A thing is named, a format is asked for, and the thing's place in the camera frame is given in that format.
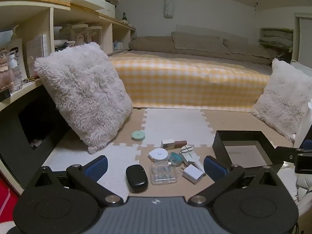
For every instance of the black oval case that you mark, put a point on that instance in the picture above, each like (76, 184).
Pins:
(136, 179)

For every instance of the beige pillow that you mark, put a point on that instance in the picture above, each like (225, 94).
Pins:
(197, 41)
(246, 47)

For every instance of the clear display case with doll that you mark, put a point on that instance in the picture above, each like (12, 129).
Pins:
(75, 34)
(95, 35)

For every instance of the red bin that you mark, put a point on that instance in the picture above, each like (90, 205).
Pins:
(6, 195)

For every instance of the folded bedding stack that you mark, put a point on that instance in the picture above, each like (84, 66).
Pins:
(276, 37)

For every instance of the foam puzzle floor mat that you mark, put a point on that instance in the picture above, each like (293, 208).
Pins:
(170, 121)

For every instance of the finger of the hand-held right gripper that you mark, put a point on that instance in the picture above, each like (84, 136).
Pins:
(290, 156)

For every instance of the clear plastic case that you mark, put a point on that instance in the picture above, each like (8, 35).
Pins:
(163, 174)

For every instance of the stuffed toy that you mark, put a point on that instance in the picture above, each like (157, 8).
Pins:
(4, 65)

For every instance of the tissue box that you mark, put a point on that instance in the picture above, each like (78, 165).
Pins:
(118, 46)

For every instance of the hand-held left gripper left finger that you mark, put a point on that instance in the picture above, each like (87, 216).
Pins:
(97, 167)

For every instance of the black box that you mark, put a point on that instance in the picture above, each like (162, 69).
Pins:
(220, 146)

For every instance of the white round tape measure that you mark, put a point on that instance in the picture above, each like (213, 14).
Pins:
(158, 154)

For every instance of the black low cabinet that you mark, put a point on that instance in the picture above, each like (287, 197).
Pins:
(14, 136)

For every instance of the green round tape measure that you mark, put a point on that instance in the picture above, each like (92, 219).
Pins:
(138, 136)

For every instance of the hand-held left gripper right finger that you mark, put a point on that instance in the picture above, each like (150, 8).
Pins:
(214, 169)

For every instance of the fluffy white pillow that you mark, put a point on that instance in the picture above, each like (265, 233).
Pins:
(282, 102)
(85, 95)

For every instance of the white cabinet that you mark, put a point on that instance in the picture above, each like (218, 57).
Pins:
(303, 69)

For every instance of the green glass bottle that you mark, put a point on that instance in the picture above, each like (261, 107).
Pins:
(124, 16)

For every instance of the small clear bottle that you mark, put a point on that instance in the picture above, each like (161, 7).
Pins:
(15, 73)

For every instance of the yellow checkered mattress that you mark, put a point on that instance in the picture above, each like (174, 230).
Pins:
(185, 82)

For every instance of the teal round case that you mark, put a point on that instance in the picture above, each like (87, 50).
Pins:
(176, 158)

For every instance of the wooden shelf unit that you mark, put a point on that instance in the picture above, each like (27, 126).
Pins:
(31, 12)

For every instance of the long beige bolster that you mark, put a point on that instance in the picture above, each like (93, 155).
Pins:
(151, 43)

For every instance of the pump lotion bottle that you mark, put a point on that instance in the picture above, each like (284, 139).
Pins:
(17, 51)

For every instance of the white watch tool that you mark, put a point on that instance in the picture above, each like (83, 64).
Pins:
(189, 153)

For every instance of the white charger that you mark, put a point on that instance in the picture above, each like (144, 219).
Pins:
(193, 174)

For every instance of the cosmetic bottle with brown cap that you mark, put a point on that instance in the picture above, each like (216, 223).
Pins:
(170, 144)

